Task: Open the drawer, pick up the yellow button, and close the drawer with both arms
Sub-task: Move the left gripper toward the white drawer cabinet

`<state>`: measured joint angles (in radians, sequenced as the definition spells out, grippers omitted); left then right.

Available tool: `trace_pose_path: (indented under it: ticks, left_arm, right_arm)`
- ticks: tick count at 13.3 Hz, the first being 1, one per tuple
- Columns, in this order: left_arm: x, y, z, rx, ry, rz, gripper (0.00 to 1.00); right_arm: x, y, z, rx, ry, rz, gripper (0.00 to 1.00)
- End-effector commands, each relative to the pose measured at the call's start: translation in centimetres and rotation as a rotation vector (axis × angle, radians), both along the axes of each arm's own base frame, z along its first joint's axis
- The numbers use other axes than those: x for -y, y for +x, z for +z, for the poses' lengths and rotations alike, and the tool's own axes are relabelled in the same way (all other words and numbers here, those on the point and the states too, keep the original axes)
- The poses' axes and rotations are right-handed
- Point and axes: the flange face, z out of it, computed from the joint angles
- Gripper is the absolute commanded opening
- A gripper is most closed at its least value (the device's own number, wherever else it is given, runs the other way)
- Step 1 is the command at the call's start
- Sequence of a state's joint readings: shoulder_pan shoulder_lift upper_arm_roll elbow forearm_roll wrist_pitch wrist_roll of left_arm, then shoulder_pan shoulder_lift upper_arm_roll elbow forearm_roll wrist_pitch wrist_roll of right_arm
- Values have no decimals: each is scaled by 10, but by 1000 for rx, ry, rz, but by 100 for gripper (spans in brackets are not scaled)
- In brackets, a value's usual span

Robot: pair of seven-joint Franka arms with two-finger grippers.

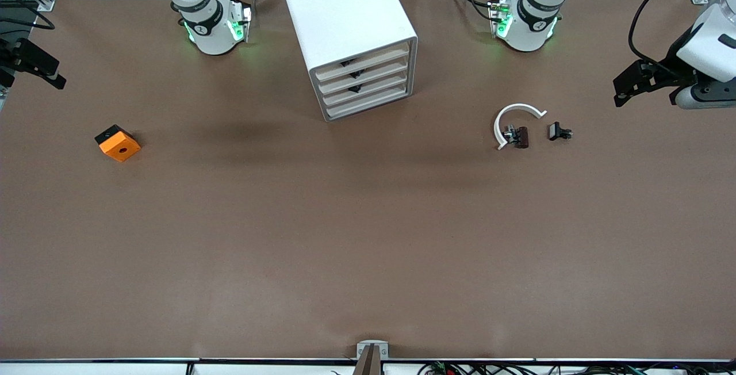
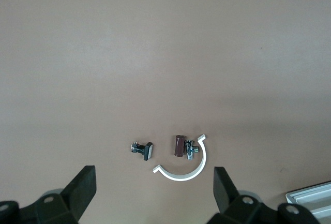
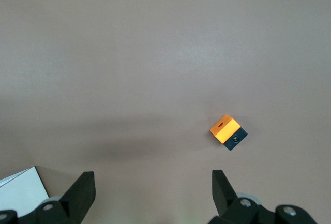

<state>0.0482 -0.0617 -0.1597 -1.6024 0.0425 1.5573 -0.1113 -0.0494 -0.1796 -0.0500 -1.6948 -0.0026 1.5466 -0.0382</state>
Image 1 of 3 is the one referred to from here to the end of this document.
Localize orange and black button box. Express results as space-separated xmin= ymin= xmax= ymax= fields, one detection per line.
xmin=94 ymin=125 xmax=141 ymax=163

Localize white drawer cabinet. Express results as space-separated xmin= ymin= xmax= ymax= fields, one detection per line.
xmin=278 ymin=0 xmax=419 ymax=123

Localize brown block with metal clip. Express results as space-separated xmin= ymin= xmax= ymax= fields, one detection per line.
xmin=503 ymin=125 xmax=530 ymax=150

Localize brown table mat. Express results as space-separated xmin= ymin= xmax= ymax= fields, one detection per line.
xmin=0 ymin=0 xmax=736 ymax=361

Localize brown tapered bar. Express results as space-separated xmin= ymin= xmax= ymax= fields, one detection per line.
xmin=352 ymin=345 xmax=383 ymax=375

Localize black right camera cable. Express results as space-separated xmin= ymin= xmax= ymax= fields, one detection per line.
xmin=0 ymin=0 xmax=56 ymax=30

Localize black camera cable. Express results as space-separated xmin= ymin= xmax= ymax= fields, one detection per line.
xmin=0 ymin=0 xmax=56 ymax=30
xmin=628 ymin=0 xmax=699 ymax=66

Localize black left camera cable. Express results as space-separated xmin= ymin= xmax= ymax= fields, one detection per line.
xmin=628 ymin=0 xmax=699 ymax=66

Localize white curved plastic ring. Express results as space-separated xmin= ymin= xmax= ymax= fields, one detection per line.
xmin=493 ymin=103 xmax=547 ymax=151

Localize tangled black cables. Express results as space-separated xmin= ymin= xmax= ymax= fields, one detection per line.
xmin=419 ymin=361 xmax=736 ymax=375

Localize grey metal bracket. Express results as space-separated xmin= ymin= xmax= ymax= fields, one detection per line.
xmin=356 ymin=340 xmax=389 ymax=359

